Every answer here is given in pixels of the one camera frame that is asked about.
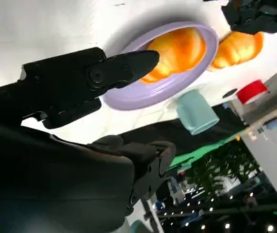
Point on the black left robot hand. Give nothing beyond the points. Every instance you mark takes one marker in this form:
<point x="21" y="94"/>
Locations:
<point x="257" y="17"/>

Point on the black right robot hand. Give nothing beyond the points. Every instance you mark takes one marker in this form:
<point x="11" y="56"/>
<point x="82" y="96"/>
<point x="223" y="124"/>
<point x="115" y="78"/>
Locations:
<point x="55" y="182"/>

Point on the orange white toy bread roll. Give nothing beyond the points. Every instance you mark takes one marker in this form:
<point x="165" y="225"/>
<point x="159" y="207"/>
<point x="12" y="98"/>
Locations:
<point x="240" y="51"/>
<point x="179" y="51"/>

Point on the red cylinder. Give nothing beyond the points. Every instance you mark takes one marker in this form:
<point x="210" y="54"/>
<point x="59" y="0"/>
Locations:
<point x="251" y="92"/>

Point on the black round table grommet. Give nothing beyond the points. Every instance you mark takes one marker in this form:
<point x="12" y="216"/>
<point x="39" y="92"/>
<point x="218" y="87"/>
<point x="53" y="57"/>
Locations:
<point x="229" y="93"/>

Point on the pale green mug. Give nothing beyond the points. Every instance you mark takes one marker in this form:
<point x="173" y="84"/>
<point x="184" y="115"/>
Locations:
<point x="196" y="114"/>

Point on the lilac plate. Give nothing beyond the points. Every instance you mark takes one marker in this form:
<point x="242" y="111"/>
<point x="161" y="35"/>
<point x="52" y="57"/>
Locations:
<point x="167" y="89"/>

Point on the white desk partition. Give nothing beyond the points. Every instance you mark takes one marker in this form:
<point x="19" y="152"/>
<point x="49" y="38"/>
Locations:
<point x="271" y="150"/>

